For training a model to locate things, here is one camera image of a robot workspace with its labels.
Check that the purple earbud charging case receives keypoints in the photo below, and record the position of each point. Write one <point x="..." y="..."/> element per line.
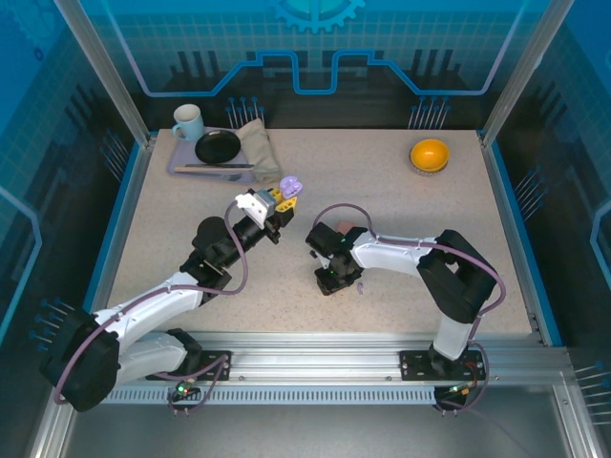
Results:
<point x="291" y="186"/>

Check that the grey metal fork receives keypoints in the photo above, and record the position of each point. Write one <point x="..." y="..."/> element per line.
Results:
<point x="231" y="177"/>

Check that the black plate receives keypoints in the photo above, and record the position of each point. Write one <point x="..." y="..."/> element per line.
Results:
<point x="217" y="147"/>

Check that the lavender tray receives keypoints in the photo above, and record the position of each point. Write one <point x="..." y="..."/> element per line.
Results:
<point x="183" y="160"/>

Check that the beige folded cloth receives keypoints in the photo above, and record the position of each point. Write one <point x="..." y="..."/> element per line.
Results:
<point x="262" y="152"/>

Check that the orange bowl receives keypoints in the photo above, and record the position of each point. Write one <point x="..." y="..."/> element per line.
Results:
<point x="429" y="152"/>

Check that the light blue mug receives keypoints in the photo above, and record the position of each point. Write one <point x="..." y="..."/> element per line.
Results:
<point x="191" y="129"/>

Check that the aluminium mounting rail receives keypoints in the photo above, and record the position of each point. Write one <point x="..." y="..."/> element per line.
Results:
<point x="310" y="358"/>

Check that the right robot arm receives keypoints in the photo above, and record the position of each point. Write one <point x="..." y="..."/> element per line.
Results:
<point x="458" y="281"/>

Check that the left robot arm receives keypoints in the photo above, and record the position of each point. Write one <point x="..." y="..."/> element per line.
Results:
<point x="153" y="300"/>

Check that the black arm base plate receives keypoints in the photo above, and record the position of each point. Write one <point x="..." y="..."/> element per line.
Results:
<point x="415" y="365"/>
<point x="215" y="367"/>

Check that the woven coaster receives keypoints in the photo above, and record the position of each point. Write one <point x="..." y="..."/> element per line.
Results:
<point x="429" y="173"/>

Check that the power connector with LED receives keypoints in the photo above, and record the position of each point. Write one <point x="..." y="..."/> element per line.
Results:
<point x="460" y="391"/>
<point x="183" y="390"/>

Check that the aluminium frame post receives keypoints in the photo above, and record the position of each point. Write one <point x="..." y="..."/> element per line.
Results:
<point x="107" y="71"/>
<point x="524" y="71"/>

